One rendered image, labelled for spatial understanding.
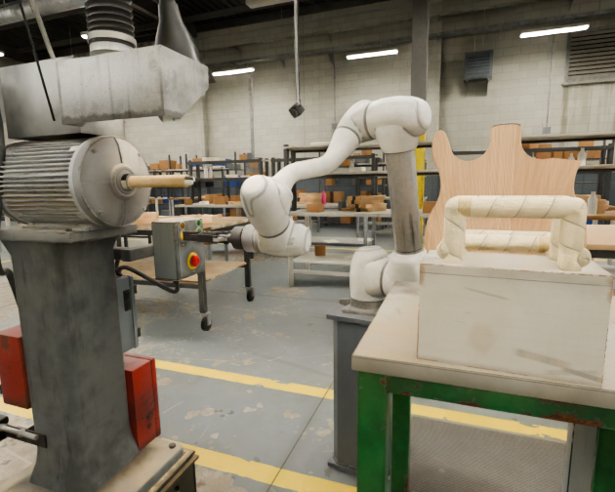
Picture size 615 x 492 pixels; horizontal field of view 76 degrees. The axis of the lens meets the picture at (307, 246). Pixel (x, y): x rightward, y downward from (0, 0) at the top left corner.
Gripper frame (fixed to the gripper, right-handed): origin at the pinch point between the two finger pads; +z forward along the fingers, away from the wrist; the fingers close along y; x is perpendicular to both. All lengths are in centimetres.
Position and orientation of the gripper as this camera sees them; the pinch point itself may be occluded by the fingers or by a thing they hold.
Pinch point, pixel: (192, 235)
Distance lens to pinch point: 137.1
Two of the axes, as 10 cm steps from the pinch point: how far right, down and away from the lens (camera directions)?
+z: -9.4, -0.4, 3.4
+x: -0.1, -9.9, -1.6
